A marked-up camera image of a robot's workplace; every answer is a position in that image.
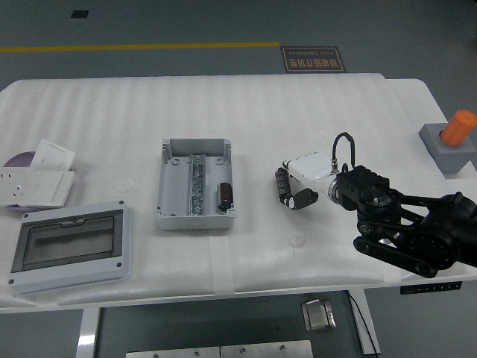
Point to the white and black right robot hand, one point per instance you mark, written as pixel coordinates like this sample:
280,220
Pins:
311,169

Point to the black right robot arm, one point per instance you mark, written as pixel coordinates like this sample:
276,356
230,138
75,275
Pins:
410,223

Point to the silver metal floor box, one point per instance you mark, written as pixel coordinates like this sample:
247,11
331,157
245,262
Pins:
318,315

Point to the white foam mat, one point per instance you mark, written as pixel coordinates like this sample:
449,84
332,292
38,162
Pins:
261,119

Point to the black floor sign orange text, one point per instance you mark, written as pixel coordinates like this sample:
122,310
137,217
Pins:
313,59

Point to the grey block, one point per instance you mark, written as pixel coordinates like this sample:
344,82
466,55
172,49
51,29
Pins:
449,158

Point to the orange cylinder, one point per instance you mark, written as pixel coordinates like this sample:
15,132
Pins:
459,128

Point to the black table control panel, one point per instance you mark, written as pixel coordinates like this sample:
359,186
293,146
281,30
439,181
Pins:
431,288

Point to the white table leg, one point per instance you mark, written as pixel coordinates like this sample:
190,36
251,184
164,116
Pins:
88,332
372,328

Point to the grey metal plate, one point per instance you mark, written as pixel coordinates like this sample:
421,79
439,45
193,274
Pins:
266,350
173,353

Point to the black floor hatch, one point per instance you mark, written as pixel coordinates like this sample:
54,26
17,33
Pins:
79,14

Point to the purple disc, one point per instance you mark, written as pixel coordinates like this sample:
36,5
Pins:
20,159

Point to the metal rail with terminals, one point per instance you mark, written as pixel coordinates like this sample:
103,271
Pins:
197,186

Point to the open grey plastic enclosure box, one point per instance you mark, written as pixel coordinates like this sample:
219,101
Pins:
175,186

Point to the grey enclosure lid with window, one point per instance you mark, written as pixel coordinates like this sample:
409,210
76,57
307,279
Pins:
71,248

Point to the small white switch panel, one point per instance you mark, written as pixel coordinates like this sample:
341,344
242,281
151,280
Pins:
52,154

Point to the large white switch panel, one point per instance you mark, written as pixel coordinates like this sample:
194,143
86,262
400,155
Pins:
48,188

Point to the white wall socket panel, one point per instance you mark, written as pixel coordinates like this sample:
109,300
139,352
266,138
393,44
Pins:
13,184

